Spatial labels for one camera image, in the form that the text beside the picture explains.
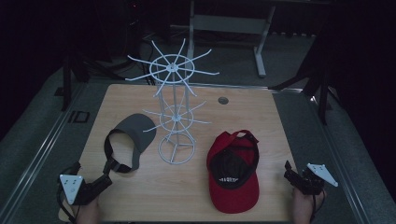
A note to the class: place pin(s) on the grey sun visor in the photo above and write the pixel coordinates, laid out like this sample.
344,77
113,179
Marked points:
137,127

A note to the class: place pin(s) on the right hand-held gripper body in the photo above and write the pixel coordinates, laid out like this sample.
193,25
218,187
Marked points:
311,183

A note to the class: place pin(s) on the grey metal desk frame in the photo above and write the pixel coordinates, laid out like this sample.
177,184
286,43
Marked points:
230,24

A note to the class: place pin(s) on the person's right hand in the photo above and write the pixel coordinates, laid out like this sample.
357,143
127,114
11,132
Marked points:
303,207

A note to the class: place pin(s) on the red baseball cap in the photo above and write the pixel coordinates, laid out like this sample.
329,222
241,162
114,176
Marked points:
233,199

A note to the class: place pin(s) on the person's left hand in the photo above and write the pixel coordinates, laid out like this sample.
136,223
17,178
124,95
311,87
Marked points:
88,213

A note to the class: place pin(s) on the black floor socket frame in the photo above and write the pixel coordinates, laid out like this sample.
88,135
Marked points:
74,117

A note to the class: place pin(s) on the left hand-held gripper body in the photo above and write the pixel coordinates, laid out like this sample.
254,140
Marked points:
72,186

